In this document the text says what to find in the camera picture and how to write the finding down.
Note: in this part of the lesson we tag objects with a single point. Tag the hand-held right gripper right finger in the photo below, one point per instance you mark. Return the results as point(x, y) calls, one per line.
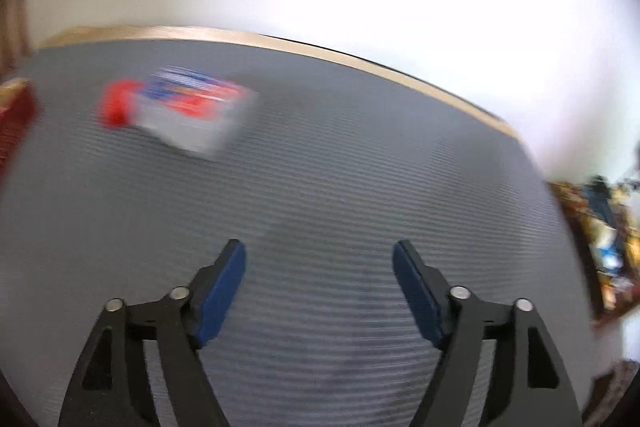
point(418, 294)

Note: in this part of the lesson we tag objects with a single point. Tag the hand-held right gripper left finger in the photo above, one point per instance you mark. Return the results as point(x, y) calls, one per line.
point(223, 292)

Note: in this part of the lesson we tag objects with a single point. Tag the clear box red-blue label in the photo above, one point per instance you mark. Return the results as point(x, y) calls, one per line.
point(192, 114)

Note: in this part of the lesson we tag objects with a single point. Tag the gold metal tray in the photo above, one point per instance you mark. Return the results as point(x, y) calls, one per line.
point(15, 122)

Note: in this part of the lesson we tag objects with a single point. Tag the grey textured mat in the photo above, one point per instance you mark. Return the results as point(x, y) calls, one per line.
point(320, 187)

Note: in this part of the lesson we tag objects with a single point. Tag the cluttered wooden shelf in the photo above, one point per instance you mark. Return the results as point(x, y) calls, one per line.
point(605, 237)

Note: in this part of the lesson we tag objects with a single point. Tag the red rectangular block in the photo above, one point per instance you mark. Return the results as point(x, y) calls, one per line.
point(115, 104)

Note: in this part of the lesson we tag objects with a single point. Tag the beige leaf-print curtain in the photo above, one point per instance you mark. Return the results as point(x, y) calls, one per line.
point(11, 27)

